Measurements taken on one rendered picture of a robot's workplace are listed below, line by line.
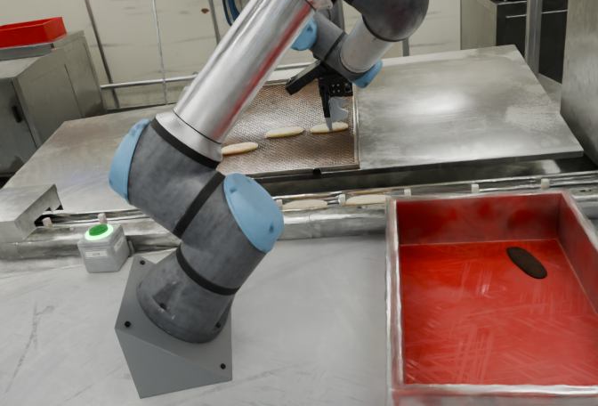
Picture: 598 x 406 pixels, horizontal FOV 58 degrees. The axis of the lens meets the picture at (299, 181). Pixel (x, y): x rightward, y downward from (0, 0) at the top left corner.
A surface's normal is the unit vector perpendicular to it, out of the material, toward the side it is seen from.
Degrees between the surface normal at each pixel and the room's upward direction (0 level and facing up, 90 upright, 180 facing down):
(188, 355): 44
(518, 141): 10
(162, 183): 71
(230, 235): 76
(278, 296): 0
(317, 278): 0
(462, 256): 0
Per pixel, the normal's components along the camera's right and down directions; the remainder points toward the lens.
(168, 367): 0.13, 0.41
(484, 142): -0.15, -0.80
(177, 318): 0.11, 0.04
